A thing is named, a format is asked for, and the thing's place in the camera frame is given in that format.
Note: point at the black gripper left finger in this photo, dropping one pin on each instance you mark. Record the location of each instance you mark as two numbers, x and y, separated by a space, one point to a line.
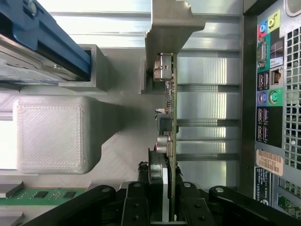
137 204

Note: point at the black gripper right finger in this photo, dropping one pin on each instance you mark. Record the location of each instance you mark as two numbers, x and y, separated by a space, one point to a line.
192 204

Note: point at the green RAM stick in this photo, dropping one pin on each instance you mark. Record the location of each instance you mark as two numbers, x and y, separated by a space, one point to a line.
42 195

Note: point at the grey 3D-printed parts rack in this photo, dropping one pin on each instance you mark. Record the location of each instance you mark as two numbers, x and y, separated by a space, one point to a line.
51 134

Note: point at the black open PC case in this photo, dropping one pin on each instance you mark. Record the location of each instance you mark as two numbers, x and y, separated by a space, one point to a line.
249 94

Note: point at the hard disk with blue caddy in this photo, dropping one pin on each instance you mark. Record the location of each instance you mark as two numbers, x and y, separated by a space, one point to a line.
58 35

